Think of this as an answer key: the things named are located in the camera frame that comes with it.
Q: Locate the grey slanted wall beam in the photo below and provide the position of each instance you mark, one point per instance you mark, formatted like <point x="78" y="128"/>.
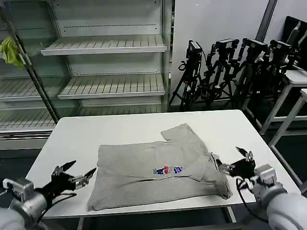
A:
<point x="266" y="21"/>

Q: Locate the grey printed t-shirt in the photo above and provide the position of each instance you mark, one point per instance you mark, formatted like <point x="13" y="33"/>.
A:
<point x="156" y="182"/>

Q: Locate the yellow-green cloth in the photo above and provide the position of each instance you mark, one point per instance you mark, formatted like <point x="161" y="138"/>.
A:
<point x="9" y="52"/>

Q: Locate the grey table leg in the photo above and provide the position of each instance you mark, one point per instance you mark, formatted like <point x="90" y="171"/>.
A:
<point x="231" y="214"/>
<point x="80" y="224"/>

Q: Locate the black monitor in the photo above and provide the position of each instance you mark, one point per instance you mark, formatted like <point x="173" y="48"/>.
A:
<point x="295" y="36"/>

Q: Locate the grey slanted metal pole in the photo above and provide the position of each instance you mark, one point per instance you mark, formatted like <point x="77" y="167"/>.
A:
<point x="31" y="69"/>

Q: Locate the white side table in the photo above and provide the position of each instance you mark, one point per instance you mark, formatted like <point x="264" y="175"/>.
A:
<point x="302" y="95"/>
<point x="296" y="76"/>

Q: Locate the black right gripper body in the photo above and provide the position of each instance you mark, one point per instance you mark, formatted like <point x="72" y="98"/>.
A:
<point x="242" y="169"/>

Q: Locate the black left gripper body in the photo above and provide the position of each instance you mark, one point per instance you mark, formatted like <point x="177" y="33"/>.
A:
<point x="61" y="182"/>

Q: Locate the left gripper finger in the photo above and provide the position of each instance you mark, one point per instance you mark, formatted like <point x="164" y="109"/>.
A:
<point x="84" y="179"/>
<point x="68" y="165"/>

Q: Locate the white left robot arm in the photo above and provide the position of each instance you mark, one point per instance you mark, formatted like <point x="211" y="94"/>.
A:
<point x="26" y="203"/>

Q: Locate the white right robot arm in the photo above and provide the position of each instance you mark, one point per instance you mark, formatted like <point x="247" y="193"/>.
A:
<point x="280" y="201"/>

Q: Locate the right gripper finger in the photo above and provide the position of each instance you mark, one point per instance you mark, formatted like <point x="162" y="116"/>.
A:
<point x="224" y="167"/>
<point x="247" y="154"/>

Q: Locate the empty white shelf unit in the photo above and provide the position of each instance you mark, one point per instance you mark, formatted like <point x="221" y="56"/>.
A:
<point x="108" y="72"/>

